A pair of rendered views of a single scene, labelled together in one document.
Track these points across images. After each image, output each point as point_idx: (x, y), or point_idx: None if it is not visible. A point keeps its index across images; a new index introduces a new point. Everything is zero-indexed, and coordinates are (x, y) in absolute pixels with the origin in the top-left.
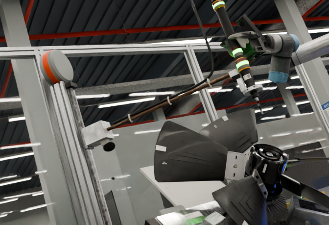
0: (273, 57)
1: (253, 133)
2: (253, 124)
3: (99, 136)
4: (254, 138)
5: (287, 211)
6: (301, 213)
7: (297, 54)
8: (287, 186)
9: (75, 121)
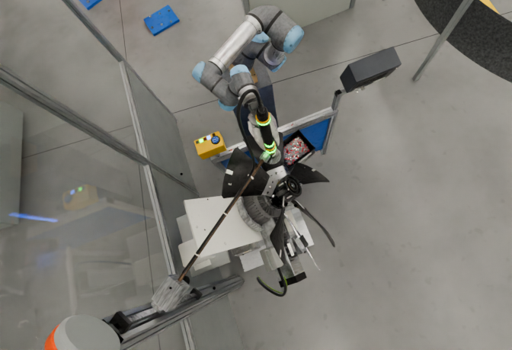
0: (236, 97)
1: (262, 172)
2: (255, 165)
3: (184, 292)
4: (267, 176)
5: None
6: None
7: (225, 68)
8: None
9: (149, 319)
